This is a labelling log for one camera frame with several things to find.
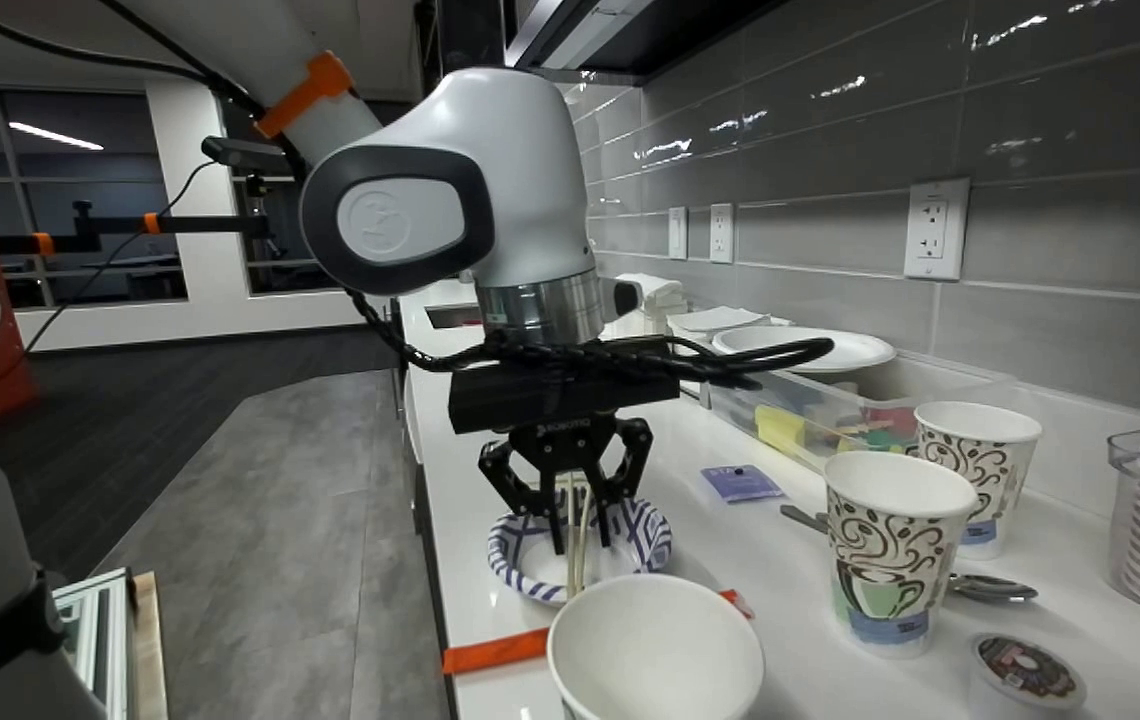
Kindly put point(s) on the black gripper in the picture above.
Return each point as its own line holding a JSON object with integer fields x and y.
{"x": 568, "y": 452}

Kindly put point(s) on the white framed wooden cart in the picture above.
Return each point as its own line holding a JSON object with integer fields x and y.
{"x": 100, "y": 640}

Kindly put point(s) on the orange tape strip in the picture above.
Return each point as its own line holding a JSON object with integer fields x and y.
{"x": 492, "y": 653}

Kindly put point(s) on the white lidded container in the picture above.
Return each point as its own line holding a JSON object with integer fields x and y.
{"x": 715, "y": 323}

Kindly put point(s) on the black camera on stand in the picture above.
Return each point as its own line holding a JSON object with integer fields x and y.
{"x": 240, "y": 153}

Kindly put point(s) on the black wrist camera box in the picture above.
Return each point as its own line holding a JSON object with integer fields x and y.
{"x": 553, "y": 393}

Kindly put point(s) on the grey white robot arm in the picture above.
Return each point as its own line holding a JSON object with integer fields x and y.
{"x": 500, "y": 174}

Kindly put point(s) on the yellow sponge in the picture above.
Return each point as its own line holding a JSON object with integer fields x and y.
{"x": 779, "y": 429}

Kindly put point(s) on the white round plate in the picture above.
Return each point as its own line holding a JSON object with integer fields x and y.
{"x": 852, "y": 349}

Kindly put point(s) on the clear plastic bin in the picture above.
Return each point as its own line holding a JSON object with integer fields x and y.
{"x": 753, "y": 403}

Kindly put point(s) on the metal spoon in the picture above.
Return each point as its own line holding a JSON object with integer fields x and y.
{"x": 994, "y": 589}

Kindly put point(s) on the dark kitchen sink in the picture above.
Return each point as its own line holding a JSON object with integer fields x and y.
{"x": 452, "y": 319}

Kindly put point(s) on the dark upper cabinet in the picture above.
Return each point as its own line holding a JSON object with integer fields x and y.
{"x": 621, "y": 33}

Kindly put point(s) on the blue patterned paper plate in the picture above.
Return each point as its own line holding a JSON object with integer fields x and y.
{"x": 523, "y": 567}

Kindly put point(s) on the white wall power outlet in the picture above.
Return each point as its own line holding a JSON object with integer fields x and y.
{"x": 937, "y": 228}

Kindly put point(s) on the white wall switch plate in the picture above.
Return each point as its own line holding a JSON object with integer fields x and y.
{"x": 721, "y": 235}
{"x": 677, "y": 235}

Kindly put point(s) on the small swirl patterned paper cup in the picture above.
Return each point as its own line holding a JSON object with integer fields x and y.
{"x": 989, "y": 462}

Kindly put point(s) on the white napkin dispenser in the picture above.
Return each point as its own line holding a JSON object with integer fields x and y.
{"x": 654, "y": 301}

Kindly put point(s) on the large swirl patterned paper cup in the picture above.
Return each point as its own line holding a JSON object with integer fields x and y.
{"x": 892, "y": 563}

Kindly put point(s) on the green and red sponges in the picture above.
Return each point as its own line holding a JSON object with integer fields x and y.
{"x": 885, "y": 429}

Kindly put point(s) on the black rod with orange clips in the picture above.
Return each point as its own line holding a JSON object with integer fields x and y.
{"x": 91, "y": 239}

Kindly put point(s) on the ceiling strip light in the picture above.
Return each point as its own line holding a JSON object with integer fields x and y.
{"x": 55, "y": 133}

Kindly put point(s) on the white paper bowl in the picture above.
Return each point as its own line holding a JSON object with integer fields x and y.
{"x": 654, "y": 653}

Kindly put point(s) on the pale wooden chopstick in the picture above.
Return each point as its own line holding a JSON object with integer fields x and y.
{"x": 572, "y": 546}
{"x": 586, "y": 540}

